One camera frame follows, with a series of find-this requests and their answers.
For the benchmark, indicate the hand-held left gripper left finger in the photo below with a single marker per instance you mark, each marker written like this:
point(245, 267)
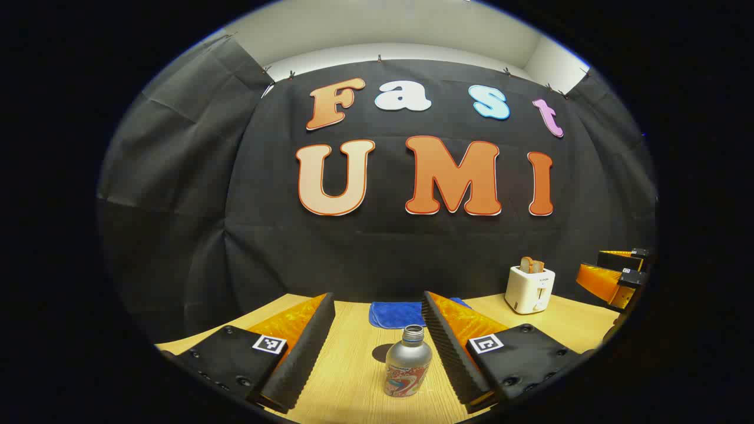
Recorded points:
point(300, 359)

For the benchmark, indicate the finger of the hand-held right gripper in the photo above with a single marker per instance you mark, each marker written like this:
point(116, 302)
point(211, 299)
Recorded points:
point(615, 260)
point(601, 281)

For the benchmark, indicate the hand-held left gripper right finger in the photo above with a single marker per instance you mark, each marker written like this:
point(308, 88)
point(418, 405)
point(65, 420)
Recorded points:
point(450, 353)

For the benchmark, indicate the silver water bottle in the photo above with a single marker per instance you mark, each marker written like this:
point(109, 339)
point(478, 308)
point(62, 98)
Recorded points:
point(406, 365)

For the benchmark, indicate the dark round coaster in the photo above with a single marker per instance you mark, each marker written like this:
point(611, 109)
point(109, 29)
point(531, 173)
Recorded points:
point(380, 353)

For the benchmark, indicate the brown bread slice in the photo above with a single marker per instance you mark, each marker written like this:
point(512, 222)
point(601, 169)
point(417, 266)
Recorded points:
point(526, 265)
point(538, 267)

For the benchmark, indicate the blue folded cloth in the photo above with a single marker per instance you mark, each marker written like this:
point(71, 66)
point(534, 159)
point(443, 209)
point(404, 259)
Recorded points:
point(394, 313)

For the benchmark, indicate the white toaster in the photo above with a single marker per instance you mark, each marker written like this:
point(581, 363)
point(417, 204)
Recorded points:
point(527, 291)

